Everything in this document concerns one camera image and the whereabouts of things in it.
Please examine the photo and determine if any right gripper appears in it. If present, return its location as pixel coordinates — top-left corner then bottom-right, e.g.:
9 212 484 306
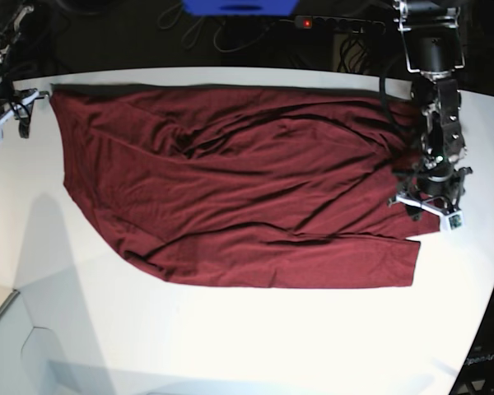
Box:
0 89 50 139

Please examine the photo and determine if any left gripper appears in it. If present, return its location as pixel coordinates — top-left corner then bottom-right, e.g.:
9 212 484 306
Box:
387 166 473 222

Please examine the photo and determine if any dark red t-shirt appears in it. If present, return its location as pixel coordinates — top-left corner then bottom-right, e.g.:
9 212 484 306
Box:
50 86 440 289

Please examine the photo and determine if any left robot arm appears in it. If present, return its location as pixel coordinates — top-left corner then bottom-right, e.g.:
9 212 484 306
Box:
388 1 473 231

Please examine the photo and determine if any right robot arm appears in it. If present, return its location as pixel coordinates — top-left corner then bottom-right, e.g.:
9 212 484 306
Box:
0 1 49 142

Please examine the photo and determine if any blue box at top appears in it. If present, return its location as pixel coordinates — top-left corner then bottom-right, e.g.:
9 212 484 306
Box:
182 0 298 16

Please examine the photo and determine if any black power strip red light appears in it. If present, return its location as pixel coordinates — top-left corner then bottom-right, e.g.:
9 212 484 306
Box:
293 16 386 35

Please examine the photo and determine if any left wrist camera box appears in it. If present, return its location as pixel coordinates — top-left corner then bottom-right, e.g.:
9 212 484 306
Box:
440 211 464 232

